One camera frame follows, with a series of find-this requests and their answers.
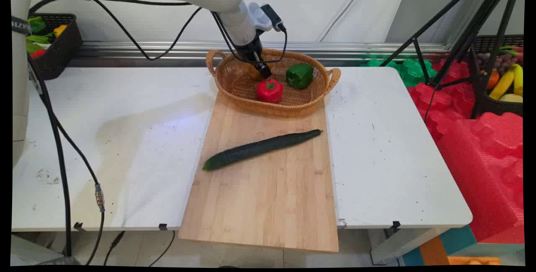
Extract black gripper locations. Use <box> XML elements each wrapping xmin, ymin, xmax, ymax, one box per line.
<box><xmin>234</xmin><ymin>38</ymin><xmax>273</xmax><ymax>79</ymax></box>

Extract dark green cucumber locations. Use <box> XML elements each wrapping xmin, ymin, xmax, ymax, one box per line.
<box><xmin>202</xmin><ymin>129</ymin><xmax>323</xmax><ymax>172</ymax></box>

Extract yellow toy vegetable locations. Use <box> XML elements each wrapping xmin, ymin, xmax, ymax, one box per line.
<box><xmin>250</xmin><ymin>64</ymin><xmax>273</xmax><ymax>82</ymax></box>

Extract red toy tomato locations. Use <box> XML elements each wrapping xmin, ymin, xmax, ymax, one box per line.
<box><xmin>256</xmin><ymin>78</ymin><xmax>284</xmax><ymax>105</ymax></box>

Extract woven wicker basket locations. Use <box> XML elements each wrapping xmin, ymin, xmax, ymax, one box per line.
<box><xmin>205</xmin><ymin>48</ymin><xmax>342</xmax><ymax>118</ymax></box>

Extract green toy bell pepper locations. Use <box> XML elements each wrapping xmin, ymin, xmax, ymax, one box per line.
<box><xmin>286</xmin><ymin>63</ymin><xmax>314</xmax><ymax>90</ymax></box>

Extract wooden cutting board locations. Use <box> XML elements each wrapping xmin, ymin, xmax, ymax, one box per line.
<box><xmin>178</xmin><ymin>91</ymin><xmax>340</xmax><ymax>253</ymax></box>

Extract green foam mat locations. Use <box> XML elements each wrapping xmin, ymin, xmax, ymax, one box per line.
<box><xmin>359</xmin><ymin>56</ymin><xmax>438</xmax><ymax>88</ymax></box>

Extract red foam mat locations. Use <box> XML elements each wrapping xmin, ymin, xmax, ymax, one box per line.
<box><xmin>436</xmin><ymin>112</ymin><xmax>525</xmax><ymax>244</ymax></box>
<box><xmin>407</xmin><ymin>59</ymin><xmax>478</xmax><ymax>141</ymax></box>

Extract black plastic vegetable basket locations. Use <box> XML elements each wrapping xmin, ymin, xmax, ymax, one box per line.
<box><xmin>27</xmin><ymin>13</ymin><xmax>83</xmax><ymax>81</ymax></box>

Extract black tripod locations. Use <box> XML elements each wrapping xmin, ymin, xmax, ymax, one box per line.
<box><xmin>379</xmin><ymin>0</ymin><xmax>525</xmax><ymax>120</ymax></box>

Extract white table leg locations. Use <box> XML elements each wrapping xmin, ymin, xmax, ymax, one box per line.
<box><xmin>369</xmin><ymin>227</ymin><xmax>447</xmax><ymax>265</ymax></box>

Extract green leafy toy vegetable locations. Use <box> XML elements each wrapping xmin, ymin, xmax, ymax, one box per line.
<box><xmin>27</xmin><ymin>16</ymin><xmax>56</xmax><ymax>53</ymax></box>

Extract orange toy fruit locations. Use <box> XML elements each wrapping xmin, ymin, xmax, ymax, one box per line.
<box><xmin>481</xmin><ymin>70</ymin><xmax>500</xmax><ymax>91</ymax></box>

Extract purple toy grapes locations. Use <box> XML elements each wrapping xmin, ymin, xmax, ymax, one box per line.
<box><xmin>477</xmin><ymin>53</ymin><xmax>521</xmax><ymax>75</ymax></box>

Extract black plastic fruit basket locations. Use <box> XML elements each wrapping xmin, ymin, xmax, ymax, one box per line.
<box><xmin>472</xmin><ymin>34</ymin><xmax>525</xmax><ymax>118</ymax></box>

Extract yellow toy banana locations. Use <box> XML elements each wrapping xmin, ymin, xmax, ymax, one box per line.
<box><xmin>489</xmin><ymin>67</ymin><xmax>516</xmax><ymax>100</ymax></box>
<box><xmin>513</xmin><ymin>63</ymin><xmax>524</xmax><ymax>96</ymax></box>

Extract orange foam mat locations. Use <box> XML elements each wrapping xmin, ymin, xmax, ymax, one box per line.
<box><xmin>419</xmin><ymin>236</ymin><xmax>502</xmax><ymax>267</ymax></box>

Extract teal foam mat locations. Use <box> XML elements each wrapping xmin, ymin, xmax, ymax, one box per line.
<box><xmin>401</xmin><ymin>224</ymin><xmax>479</xmax><ymax>267</ymax></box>

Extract black camera cable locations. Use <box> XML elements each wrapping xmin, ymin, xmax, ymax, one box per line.
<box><xmin>211</xmin><ymin>11</ymin><xmax>289</xmax><ymax>64</ymax></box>

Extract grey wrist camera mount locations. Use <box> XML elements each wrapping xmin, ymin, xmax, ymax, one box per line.
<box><xmin>248</xmin><ymin>2</ymin><xmax>273</xmax><ymax>32</ymax></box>

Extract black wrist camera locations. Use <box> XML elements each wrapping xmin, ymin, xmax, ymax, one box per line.
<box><xmin>260</xmin><ymin>3</ymin><xmax>288</xmax><ymax>33</ymax></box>

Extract aluminium rail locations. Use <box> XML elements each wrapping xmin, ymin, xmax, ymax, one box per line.
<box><xmin>67</xmin><ymin>41</ymin><xmax>454</xmax><ymax>68</ymax></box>

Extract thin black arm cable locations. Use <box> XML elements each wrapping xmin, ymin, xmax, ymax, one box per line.
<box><xmin>28</xmin><ymin>0</ymin><xmax>204</xmax><ymax>61</ymax></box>

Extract thin black floor cable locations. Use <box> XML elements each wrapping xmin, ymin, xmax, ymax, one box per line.
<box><xmin>103</xmin><ymin>230</ymin><xmax>176</xmax><ymax>267</ymax></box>

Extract black cable with metal connector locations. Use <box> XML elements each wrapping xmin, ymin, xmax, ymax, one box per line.
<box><xmin>54</xmin><ymin>115</ymin><xmax>106</xmax><ymax>266</ymax></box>

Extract thick black cable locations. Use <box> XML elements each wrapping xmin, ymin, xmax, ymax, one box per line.
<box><xmin>27</xmin><ymin>52</ymin><xmax>72</xmax><ymax>257</ymax></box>

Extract black printed strap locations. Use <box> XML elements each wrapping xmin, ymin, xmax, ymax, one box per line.
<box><xmin>11</xmin><ymin>15</ymin><xmax>32</xmax><ymax>37</ymax></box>

